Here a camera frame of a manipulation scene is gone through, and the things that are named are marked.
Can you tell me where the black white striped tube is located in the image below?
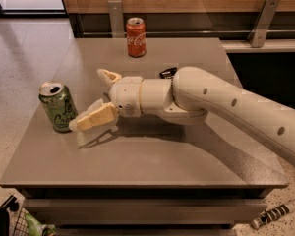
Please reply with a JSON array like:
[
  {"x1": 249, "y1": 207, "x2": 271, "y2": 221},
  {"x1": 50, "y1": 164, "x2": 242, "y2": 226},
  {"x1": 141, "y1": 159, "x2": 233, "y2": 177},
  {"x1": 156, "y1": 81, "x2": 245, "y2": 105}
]
[{"x1": 251, "y1": 199, "x2": 295, "y2": 230}]

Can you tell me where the right metal bracket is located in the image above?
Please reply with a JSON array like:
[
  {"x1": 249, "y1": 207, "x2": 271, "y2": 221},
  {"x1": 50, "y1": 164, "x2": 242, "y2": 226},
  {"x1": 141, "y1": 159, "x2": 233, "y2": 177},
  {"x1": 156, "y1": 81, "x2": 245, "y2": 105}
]
[{"x1": 247, "y1": 0, "x2": 281, "y2": 48}]

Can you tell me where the orange Coca-Cola can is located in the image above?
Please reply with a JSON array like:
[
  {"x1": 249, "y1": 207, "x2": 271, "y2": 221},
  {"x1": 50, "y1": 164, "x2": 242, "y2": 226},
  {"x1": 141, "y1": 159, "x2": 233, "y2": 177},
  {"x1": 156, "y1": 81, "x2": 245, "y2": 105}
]
[{"x1": 126, "y1": 17, "x2": 146, "y2": 58}]

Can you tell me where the wire basket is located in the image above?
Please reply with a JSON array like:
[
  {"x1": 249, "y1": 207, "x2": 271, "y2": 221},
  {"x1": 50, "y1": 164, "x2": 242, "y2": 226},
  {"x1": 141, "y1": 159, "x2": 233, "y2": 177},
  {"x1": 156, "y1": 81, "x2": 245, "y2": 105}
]
[{"x1": 12, "y1": 207, "x2": 30, "y2": 236}]

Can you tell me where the black object bottom left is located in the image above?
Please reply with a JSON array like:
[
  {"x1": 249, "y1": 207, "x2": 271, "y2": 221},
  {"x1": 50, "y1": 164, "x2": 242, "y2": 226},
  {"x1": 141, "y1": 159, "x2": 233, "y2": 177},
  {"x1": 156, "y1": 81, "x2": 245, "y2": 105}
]
[{"x1": 0, "y1": 195, "x2": 19, "y2": 236}]

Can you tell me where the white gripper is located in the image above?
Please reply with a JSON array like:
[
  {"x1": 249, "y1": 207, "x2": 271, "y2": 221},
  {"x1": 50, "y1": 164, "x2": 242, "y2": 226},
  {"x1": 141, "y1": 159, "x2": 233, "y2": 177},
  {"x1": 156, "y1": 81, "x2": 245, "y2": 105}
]
[{"x1": 69, "y1": 69, "x2": 143, "y2": 132}]

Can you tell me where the left metal bracket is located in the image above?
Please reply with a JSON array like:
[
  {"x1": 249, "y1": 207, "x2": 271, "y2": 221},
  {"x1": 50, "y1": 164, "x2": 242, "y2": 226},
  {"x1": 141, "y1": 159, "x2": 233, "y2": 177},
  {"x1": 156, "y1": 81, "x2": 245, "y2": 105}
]
[{"x1": 108, "y1": 0, "x2": 124, "y2": 38}]

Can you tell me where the grey table drawer front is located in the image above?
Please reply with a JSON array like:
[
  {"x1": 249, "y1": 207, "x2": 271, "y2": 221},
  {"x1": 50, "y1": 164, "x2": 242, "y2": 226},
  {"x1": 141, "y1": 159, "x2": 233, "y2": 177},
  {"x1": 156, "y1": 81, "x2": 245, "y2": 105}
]
[{"x1": 24, "y1": 199, "x2": 266, "y2": 225}]

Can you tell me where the green bag in basket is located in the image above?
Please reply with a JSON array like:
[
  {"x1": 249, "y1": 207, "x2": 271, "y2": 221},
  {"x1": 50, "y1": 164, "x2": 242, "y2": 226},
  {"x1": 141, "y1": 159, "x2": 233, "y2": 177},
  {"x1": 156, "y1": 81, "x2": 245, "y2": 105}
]
[{"x1": 25, "y1": 213, "x2": 56, "y2": 236}]

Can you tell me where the metal bracket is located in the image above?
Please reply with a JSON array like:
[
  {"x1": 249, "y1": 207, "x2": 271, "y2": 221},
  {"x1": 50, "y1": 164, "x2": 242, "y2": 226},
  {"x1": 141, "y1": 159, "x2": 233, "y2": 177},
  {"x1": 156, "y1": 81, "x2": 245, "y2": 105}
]
[
  {"x1": 108, "y1": 0, "x2": 124, "y2": 38},
  {"x1": 247, "y1": 0, "x2": 281, "y2": 48}
]

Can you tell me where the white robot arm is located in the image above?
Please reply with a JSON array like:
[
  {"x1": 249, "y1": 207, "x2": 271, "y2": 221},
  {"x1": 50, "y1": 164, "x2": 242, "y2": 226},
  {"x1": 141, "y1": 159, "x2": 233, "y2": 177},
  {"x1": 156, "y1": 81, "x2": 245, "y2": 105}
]
[{"x1": 69, "y1": 67, "x2": 295, "y2": 166}]

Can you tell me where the green LaCroix can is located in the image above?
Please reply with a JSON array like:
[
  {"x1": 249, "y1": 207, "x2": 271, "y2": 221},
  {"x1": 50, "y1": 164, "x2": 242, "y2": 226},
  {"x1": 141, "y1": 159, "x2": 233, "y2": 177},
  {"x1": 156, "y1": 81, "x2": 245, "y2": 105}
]
[{"x1": 38, "y1": 81, "x2": 78, "y2": 133}]

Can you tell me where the black snack bar wrapper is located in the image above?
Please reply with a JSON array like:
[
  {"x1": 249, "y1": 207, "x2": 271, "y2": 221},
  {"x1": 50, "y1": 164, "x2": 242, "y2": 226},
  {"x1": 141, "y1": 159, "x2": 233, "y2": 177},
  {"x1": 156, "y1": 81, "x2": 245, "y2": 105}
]
[{"x1": 159, "y1": 67, "x2": 177, "y2": 79}]

